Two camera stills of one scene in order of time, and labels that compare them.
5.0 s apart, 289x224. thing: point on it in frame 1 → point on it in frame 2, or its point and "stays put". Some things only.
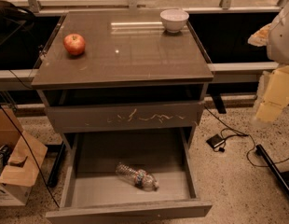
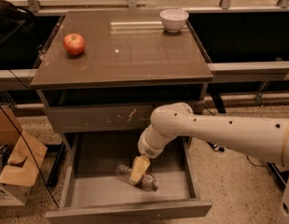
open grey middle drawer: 94,193 stays put
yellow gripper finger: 280,88 → 139,169
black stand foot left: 61,147 stays put
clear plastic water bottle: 138,177 stays put
